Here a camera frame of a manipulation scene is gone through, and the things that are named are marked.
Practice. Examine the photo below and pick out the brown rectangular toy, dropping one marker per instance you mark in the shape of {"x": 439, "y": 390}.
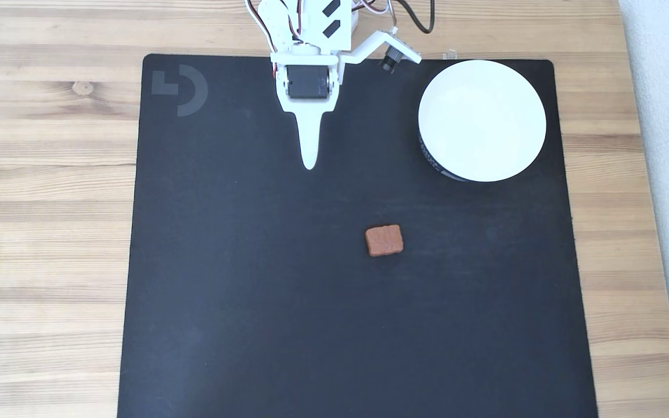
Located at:
{"x": 384, "y": 240}

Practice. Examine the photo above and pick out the white round plate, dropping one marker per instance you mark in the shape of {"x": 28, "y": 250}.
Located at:
{"x": 482, "y": 119}

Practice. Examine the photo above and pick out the small clear plastic piece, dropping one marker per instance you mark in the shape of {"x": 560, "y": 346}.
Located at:
{"x": 449, "y": 54}

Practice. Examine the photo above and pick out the black desk mat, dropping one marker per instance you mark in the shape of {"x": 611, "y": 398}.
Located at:
{"x": 253, "y": 290}

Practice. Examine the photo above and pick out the camera on white mount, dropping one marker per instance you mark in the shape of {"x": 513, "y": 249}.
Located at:
{"x": 381, "y": 43}

